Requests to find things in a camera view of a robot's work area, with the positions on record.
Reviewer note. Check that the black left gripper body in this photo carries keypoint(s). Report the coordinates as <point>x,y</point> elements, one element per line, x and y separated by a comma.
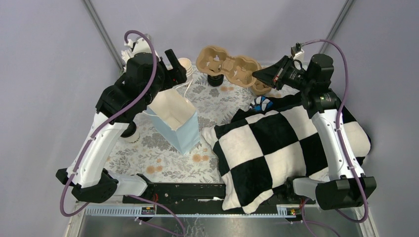
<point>157,85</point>

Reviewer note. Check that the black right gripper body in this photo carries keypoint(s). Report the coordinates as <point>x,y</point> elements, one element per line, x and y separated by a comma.
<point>294,78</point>

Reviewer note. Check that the single cardboard cup carrier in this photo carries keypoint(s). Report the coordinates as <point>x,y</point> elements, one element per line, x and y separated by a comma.
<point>214,61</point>

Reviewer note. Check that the light blue paper bag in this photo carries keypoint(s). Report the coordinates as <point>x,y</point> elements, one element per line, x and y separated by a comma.
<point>176,119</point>

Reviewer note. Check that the black plastic cup lid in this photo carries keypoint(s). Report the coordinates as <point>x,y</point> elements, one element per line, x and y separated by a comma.
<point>131,129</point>

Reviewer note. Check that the single white paper cup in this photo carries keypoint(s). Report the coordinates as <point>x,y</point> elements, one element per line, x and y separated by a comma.
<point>134,138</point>

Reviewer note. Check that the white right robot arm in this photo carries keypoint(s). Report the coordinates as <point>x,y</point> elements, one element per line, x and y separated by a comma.
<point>348,185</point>

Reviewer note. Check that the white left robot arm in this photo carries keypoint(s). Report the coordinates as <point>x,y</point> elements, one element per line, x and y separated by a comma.
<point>90,181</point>

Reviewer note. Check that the stack of paper cups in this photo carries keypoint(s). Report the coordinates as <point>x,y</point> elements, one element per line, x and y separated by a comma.
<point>187,64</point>

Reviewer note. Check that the stack of cardboard cup carriers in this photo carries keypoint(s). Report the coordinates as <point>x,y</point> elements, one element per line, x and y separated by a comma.
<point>258,88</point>

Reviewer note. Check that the green cup with straws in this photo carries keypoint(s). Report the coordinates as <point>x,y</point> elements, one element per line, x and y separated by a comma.
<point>126,55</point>

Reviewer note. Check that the blue white patterned object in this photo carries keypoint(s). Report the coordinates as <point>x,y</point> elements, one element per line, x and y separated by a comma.
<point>260,104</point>

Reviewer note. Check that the black white checkered pillow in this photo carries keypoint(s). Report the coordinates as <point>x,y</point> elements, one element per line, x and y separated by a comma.
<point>259,151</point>

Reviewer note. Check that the floral patterned table mat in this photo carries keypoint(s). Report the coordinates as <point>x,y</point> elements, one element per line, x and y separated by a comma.
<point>153,156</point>

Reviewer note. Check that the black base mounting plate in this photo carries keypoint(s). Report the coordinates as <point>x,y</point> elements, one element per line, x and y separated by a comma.
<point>201,198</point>

